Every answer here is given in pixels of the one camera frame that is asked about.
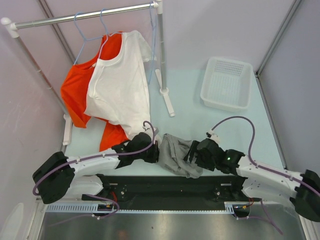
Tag white t shirt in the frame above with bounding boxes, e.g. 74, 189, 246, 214
84, 30, 153, 139

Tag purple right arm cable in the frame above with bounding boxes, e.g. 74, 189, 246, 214
211, 115, 320, 197

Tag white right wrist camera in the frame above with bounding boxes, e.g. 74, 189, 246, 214
206, 130, 221, 144

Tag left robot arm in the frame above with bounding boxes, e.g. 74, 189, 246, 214
32, 132, 162, 205

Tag orange t shirt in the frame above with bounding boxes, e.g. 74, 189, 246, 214
60, 33, 128, 151

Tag blue hanger under orange shirt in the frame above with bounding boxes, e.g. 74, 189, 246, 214
73, 11, 103, 65

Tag blue wire hanger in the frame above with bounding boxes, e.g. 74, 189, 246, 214
147, 4, 158, 85

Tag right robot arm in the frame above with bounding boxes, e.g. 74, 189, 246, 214
183, 138, 320, 222

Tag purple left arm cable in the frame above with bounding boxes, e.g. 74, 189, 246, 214
32, 120, 157, 198

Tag white metal clothes rack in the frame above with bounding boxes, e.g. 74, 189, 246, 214
0, 0, 176, 146

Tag grey t shirt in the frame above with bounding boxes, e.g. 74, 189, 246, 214
158, 133, 203, 179

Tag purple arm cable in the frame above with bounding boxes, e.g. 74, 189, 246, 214
32, 120, 157, 198
211, 115, 320, 197

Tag white plastic basket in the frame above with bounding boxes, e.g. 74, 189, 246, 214
200, 57, 254, 113

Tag grey slotted cable duct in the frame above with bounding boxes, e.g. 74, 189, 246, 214
45, 202, 245, 215

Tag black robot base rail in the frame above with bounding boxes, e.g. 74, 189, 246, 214
81, 175, 253, 212

